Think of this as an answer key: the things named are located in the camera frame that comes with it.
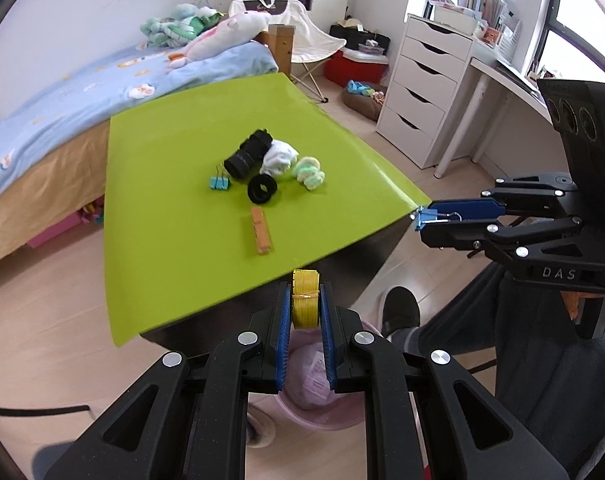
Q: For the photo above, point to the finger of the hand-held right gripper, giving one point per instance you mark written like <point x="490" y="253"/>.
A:
<point x="462" y="207"/>
<point x="447" y="237"/>

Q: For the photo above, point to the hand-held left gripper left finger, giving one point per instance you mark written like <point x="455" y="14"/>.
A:
<point x="282" y="345"/>

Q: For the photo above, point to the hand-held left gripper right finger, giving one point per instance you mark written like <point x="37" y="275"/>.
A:
<point x="329" y="345"/>

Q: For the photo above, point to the pink plastic waste bin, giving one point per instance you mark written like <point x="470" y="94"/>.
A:
<point x="302" y="410"/>

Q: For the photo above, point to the green and white fluffy ball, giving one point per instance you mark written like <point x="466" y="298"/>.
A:
<point x="308" y="172"/>

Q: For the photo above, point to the light blue binder clip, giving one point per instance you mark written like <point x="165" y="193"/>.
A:
<point x="225" y="182"/>
<point x="214" y="183"/>

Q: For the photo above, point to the white cloth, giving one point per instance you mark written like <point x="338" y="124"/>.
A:
<point x="280" y="157"/>

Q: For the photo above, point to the large black ribbed cylinder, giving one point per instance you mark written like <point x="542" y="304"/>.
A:
<point x="245" y="155"/>

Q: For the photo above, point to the person's right hand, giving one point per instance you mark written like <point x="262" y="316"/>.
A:
<point x="576" y="307"/>

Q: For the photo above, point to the black slipper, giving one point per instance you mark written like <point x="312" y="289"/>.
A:
<point x="401" y="310"/>

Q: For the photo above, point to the white drawer unit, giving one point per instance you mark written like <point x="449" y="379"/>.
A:
<point x="422" y="90"/>

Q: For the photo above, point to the white desk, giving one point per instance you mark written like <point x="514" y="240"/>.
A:
<point x="487" y="80"/>

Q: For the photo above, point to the brown pet bed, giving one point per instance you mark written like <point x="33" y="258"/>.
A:
<point x="362" y="105"/>

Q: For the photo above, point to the person's right leg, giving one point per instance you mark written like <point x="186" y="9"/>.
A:
<point x="532" y="360"/>

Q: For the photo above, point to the blue and green soft toy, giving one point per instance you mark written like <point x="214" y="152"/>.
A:
<point x="360" y="87"/>

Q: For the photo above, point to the red storage box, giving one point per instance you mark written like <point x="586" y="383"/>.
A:
<point x="352" y="70"/>

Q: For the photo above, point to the clear plastic box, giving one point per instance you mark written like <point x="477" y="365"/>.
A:
<point x="371" y="48"/>

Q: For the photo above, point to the white basket with books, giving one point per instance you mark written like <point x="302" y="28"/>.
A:
<point x="482" y="15"/>

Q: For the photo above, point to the black bag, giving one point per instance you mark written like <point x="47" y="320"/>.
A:
<point x="367" y="37"/>

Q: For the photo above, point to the straw hat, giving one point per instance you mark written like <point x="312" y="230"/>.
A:
<point x="349" y="24"/>

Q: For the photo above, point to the white folding chair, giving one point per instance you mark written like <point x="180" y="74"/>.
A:
<point x="312" y="35"/>

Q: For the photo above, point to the pink box under bed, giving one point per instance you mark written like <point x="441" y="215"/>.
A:
<point x="62" y="230"/>

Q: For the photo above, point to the white and pink plush toy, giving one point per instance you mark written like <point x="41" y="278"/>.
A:
<point x="227" y="32"/>

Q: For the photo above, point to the wooden bed with beige skirt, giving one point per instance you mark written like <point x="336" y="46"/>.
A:
<point x="47" y="170"/>

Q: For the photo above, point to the green plush toy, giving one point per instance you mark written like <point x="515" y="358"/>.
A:
<point x="177" y="22"/>

